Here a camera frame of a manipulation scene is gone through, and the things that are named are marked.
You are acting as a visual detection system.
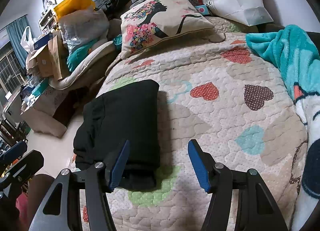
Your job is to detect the black pants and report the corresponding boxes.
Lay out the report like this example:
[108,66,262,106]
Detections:
[73,80,160,190]

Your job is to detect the red floral cloth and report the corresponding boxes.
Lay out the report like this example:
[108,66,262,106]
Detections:
[16,192,28,226]

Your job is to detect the heart patterned quilt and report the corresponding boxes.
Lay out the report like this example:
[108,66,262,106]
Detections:
[99,17,308,230]

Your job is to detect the beige cushion mattress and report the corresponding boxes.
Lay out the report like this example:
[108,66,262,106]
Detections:
[49,41,118,91]

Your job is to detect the cardboard box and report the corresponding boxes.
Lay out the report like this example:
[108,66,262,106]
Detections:
[25,30,70,81]

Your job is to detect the teal curtain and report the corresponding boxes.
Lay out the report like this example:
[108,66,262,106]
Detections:
[6,15,34,68]

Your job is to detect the clear plastic bag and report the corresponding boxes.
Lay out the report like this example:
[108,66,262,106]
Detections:
[59,9,110,54]

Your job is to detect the floral lady print pillow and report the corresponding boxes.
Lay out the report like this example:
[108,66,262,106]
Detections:
[120,0,214,59]

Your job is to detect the teal fleece blanket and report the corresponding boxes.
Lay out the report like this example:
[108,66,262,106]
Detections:
[246,25,319,230]

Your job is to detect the yellow bag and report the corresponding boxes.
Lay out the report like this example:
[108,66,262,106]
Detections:
[53,0,95,21]

